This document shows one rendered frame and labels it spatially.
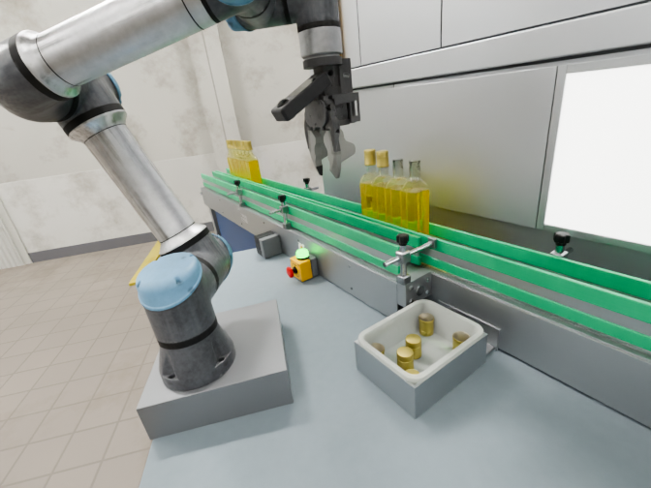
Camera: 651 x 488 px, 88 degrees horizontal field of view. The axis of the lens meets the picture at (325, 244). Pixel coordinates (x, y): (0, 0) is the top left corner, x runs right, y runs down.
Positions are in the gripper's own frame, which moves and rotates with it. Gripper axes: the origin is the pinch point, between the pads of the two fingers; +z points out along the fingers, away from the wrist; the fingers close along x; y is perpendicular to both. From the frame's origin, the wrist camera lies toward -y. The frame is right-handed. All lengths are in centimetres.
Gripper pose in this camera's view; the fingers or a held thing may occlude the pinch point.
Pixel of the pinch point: (325, 171)
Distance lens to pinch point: 69.6
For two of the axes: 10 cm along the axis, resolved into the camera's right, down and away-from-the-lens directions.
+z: 1.2, 9.1, 3.9
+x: -5.6, -2.6, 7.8
